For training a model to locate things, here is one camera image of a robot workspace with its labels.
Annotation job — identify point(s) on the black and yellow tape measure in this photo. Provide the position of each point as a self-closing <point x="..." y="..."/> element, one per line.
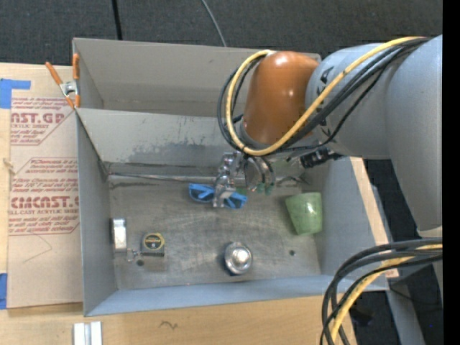
<point x="154" y="243"/>

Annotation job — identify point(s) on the green cup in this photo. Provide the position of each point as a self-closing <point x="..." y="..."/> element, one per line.
<point x="305" y="214"/>

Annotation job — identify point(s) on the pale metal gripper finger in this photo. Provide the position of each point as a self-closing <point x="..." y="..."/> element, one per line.
<point x="230" y="193"/>
<point x="219" y="192"/>

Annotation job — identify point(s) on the silver rectangular metal box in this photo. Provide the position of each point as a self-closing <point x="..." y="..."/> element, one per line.
<point x="119" y="234"/>

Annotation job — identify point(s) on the blue sunglasses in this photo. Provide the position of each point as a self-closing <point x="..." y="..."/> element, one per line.
<point x="199" y="193"/>

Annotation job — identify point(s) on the black cylinder on white bracket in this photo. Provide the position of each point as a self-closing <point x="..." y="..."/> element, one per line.
<point x="318" y="157"/>

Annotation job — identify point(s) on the silver round metal knob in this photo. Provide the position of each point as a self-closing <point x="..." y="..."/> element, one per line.
<point x="238" y="258"/>

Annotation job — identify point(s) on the grey metal bin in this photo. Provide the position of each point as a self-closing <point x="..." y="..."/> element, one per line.
<point x="201" y="228"/>

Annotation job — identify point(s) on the brown cardboard board red print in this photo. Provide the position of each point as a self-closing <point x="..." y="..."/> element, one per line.
<point x="43" y="257"/>

